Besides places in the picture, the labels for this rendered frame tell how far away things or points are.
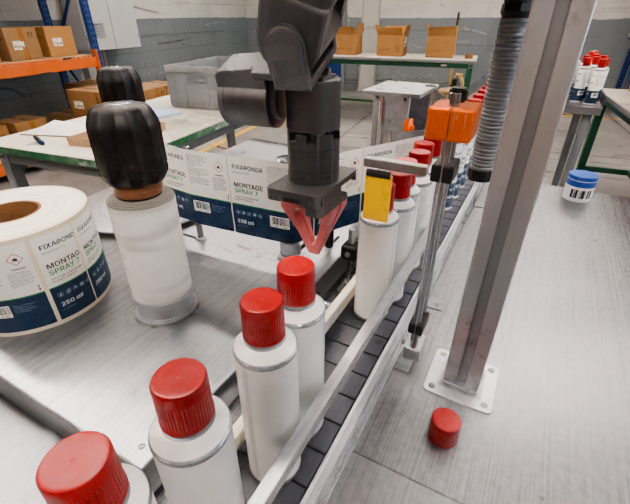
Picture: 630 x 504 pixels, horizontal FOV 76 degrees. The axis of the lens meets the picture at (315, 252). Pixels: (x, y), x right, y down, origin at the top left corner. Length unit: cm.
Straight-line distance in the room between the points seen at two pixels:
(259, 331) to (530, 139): 30
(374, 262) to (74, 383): 40
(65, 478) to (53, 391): 36
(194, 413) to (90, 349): 39
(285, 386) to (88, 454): 15
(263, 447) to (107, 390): 24
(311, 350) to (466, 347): 25
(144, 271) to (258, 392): 30
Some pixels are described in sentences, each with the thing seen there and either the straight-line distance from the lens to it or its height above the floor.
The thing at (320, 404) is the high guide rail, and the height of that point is 96.
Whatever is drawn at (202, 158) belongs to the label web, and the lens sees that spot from 74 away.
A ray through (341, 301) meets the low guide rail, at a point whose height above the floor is 91.
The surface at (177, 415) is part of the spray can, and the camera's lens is 26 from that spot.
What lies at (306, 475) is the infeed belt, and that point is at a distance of 45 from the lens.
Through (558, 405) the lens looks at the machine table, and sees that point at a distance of 64.
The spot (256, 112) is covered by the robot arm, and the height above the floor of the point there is 118.
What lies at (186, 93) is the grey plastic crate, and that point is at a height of 88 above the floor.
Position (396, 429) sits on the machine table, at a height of 83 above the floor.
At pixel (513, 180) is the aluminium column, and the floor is 112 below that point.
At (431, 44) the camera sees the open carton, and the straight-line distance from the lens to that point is 587.
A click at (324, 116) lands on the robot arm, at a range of 42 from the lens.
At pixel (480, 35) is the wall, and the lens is 796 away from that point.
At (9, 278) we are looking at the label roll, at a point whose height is 97.
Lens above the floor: 127
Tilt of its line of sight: 31 degrees down
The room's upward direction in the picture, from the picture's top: straight up
